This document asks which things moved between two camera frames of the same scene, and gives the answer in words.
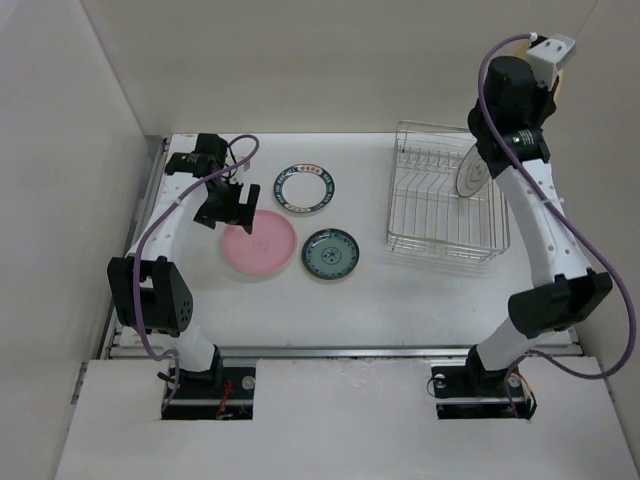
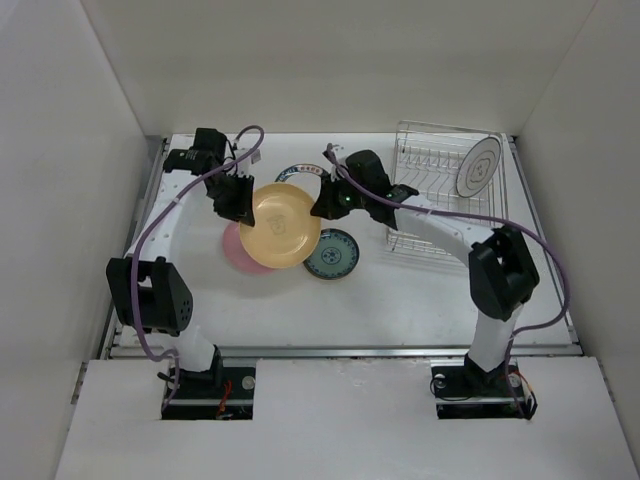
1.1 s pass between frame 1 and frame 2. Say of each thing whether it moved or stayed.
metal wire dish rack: stayed
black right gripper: moved
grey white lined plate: stayed
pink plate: moved
